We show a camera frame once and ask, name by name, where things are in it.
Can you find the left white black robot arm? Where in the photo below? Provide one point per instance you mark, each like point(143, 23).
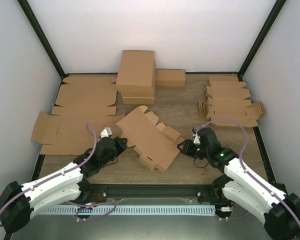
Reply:
point(19, 203)

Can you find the small cardboard box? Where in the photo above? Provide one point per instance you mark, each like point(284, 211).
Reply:
point(155, 142)
point(170, 77)

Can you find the small folded cardboard box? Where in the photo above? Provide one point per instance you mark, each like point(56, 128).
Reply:
point(170, 77)

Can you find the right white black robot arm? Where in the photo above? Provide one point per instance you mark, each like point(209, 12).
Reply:
point(278, 211)

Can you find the light blue slotted cable duct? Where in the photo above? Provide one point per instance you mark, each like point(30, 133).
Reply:
point(134, 210)

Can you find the large flat cardboard blank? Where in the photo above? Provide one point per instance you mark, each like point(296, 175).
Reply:
point(71, 135)
point(81, 96)

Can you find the large flat cardboard blank back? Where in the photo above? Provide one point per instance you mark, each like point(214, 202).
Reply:
point(81, 96)

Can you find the large flat cardboard blank front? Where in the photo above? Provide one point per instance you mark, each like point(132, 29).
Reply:
point(71, 135)

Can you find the left black frame post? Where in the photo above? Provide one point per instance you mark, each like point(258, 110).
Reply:
point(32, 19)

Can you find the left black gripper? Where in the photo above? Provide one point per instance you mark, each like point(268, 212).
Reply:
point(121, 147)

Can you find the stack of small cardboard blanks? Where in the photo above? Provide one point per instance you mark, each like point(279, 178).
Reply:
point(225, 96)

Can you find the black frame post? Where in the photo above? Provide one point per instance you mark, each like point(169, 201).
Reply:
point(266, 27)
point(32, 19)

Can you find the large folded cardboard box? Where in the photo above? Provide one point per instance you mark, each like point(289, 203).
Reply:
point(136, 77)

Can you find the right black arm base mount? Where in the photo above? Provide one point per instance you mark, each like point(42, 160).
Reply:
point(212, 193)

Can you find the black aluminium frame rail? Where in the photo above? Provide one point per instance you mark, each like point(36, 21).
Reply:
point(122, 191)

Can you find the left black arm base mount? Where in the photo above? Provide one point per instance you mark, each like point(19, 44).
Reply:
point(91, 193)

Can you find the right black frame post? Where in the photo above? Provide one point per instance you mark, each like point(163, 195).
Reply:
point(266, 27)

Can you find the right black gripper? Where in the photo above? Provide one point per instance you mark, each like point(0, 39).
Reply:
point(186, 149)

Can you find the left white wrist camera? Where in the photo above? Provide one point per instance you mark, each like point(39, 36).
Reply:
point(106, 133)

